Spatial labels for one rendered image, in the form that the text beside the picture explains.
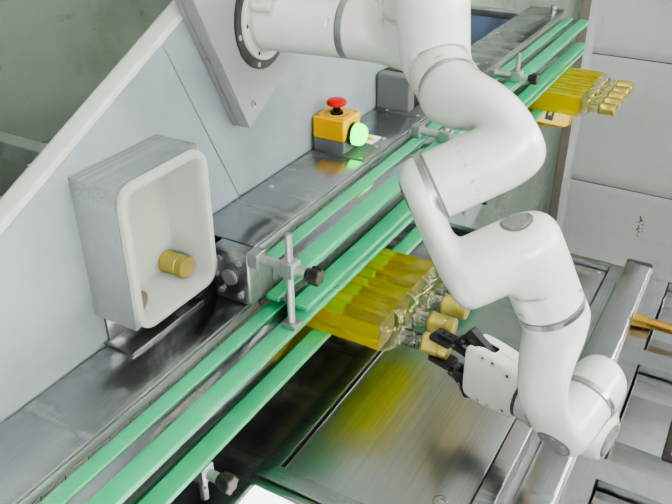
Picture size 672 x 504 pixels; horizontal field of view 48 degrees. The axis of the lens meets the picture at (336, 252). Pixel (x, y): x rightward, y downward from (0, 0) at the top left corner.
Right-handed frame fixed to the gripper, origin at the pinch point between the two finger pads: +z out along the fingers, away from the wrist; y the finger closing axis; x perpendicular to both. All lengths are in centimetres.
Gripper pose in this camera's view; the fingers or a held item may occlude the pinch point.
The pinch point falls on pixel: (443, 348)
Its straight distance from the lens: 122.8
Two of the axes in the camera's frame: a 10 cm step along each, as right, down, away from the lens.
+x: -7.0, 3.8, -6.0
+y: -0.1, -8.5, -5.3
